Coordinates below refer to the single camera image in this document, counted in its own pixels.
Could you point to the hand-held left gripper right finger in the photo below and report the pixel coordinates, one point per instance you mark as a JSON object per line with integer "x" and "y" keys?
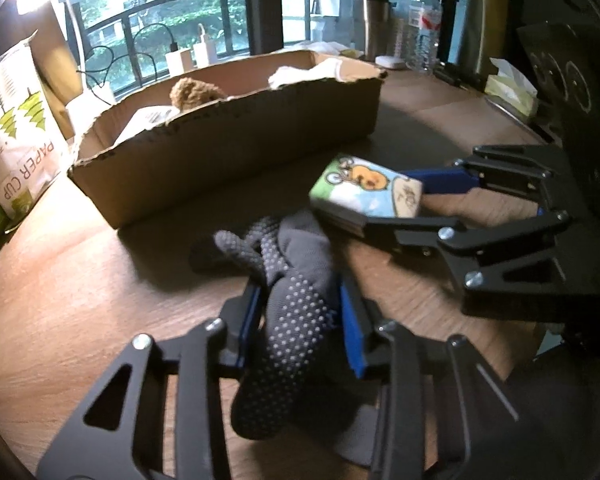
{"x": 352, "y": 330}

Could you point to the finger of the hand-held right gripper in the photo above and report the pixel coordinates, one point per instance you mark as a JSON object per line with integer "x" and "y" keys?
{"x": 410, "y": 237}
{"x": 445, "y": 180}

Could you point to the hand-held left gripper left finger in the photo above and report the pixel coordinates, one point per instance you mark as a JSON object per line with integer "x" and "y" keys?
{"x": 247, "y": 307}

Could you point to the grey dotted glove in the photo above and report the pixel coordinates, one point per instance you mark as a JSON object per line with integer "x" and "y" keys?
{"x": 290, "y": 320}

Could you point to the cartoon printed tissue pack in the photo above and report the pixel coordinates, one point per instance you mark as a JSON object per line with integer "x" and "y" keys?
{"x": 365, "y": 185}

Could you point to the brown cardboard box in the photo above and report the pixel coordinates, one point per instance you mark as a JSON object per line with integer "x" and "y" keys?
{"x": 230, "y": 160}

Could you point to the white sock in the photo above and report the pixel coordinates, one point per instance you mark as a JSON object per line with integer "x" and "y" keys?
{"x": 292, "y": 75}

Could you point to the brown plush toy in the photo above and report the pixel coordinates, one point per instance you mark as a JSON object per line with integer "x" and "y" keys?
{"x": 197, "y": 92}

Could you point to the yellow tissue pack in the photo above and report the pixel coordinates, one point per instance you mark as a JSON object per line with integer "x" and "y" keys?
{"x": 510, "y": 90}

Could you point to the white earbud case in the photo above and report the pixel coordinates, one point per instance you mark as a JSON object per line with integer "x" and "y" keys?
{"x": 390, "y": 62}

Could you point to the clear water bottle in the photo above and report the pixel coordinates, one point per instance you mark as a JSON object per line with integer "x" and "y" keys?
{"x": 424, "y": 30}

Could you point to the clear glass cup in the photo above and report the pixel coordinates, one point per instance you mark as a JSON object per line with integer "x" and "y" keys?
{"x": 404, "y": 30}

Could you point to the steel tumbler with black lid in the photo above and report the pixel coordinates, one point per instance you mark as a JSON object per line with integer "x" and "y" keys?
{"x": 372, "y": 25}

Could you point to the white paper cup pack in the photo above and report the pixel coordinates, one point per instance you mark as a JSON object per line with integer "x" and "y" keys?
{"x": 20, "y": 135}

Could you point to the black balcony railing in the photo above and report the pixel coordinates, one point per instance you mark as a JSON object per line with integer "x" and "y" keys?
{"x": 180, "y": 0}

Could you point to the brown curtain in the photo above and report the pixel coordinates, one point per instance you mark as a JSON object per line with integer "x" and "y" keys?
{"x": 52, "y": 60}

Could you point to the black window frame post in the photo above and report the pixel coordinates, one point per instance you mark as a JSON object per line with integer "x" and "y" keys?
{"x": 262, "y": 5}

